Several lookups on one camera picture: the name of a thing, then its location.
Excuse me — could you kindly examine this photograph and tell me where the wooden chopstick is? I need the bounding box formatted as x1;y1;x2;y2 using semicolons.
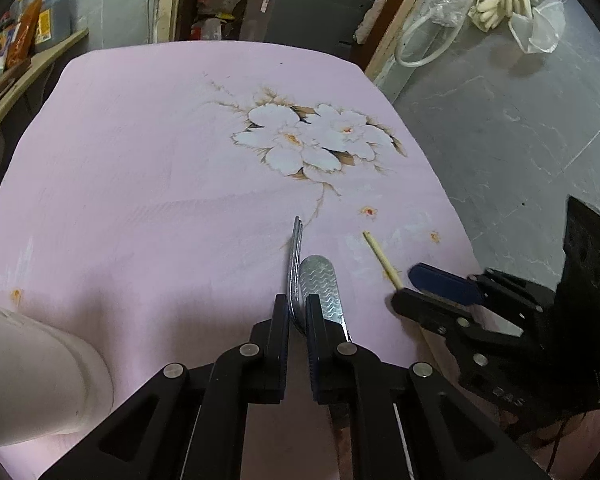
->
363;231;404;290

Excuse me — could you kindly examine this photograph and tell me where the operator hand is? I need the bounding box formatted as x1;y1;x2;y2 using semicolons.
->
516;410;600;479

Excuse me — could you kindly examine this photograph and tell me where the orange sauce packet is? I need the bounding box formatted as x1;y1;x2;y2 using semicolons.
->
6;0;43;70

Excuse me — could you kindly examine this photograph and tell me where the steel knife patterned handle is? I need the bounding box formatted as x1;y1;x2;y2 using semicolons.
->
300;255;351;341

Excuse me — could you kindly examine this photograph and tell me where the steel fork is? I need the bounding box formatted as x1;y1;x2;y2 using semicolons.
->
286;216;304;334

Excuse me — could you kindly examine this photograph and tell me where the pink floral tablecloth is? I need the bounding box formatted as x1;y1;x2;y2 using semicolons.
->
0;41;477;401

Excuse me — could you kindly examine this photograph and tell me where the white plastic utensil basket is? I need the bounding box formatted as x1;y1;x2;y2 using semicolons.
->
0;308;114;446

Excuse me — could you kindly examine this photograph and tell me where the white coiled hose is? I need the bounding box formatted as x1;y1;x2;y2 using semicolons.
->
393;0;474;68

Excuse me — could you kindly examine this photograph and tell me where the large dark soy jug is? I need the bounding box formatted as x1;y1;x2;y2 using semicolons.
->
34;0;71;53

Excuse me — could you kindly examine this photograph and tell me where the clear plastic mesh bag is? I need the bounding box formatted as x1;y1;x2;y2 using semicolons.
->
508;0;568;54

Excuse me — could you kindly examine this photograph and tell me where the dark grey cabinet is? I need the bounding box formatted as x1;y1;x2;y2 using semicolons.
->
239;0;374;61

